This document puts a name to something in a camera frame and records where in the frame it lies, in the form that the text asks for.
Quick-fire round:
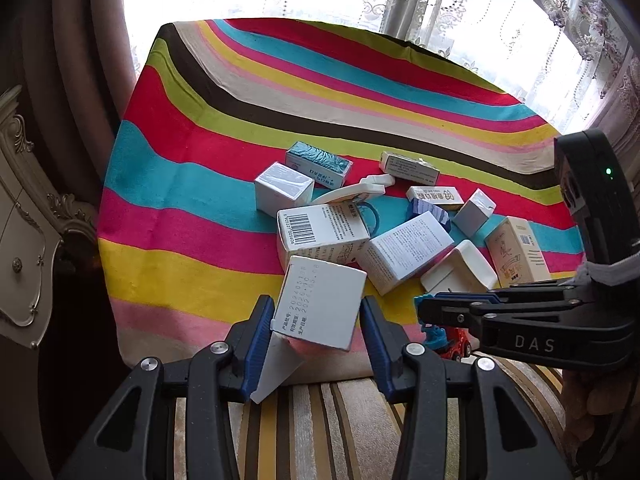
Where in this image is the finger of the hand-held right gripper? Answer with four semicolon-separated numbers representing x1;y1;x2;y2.
414;293;501;333
482;280;581;304

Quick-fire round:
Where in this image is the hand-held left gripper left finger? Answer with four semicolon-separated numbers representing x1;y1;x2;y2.
57;295;276;480

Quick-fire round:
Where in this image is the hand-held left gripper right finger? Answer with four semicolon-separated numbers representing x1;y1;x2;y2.
360;296;573;480

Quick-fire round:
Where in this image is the white box with flap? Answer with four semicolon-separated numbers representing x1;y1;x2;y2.
250;255;368;403

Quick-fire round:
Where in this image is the white cube box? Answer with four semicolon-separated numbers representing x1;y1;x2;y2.
254;161;315;218

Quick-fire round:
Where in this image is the person's right hand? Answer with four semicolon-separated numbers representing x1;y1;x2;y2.
560;370;640;461

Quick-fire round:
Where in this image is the red and blue toy truck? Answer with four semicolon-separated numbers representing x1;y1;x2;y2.
422;321;473;362

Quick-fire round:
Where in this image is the beige box with figure print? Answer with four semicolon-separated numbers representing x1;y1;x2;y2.
485;216;552;289

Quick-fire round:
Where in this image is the white plastic adapter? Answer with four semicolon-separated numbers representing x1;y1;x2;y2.
420;240;498;293

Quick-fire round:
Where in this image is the large white printed box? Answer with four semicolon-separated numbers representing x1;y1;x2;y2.
356;211;456;296

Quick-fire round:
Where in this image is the small white box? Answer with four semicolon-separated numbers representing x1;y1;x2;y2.
454;188;497;240

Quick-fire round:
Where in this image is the dark blue box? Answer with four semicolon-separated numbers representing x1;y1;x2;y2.
409;197;453;233

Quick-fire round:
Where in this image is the flat white and gold box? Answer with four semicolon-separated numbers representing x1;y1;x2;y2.
406;185;462;211

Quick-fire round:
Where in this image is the white box with barcode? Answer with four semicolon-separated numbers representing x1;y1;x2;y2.
276;202;371;273

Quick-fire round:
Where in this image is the green and white box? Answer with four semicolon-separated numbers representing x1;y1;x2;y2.
379;151;441;187

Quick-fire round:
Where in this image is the teal foil box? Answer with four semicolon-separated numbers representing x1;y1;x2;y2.
285;141;351;188

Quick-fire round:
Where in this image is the striped multicolour cloth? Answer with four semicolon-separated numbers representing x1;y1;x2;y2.
97;17;586;386

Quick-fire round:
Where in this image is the cream carved cabinet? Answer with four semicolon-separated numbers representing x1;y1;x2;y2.
0;85;98;351

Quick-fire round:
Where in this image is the blue hair tie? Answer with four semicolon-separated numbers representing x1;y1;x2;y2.
357;201;385;240

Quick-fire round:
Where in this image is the white plastic handle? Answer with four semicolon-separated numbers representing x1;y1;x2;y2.
312;174;397;206

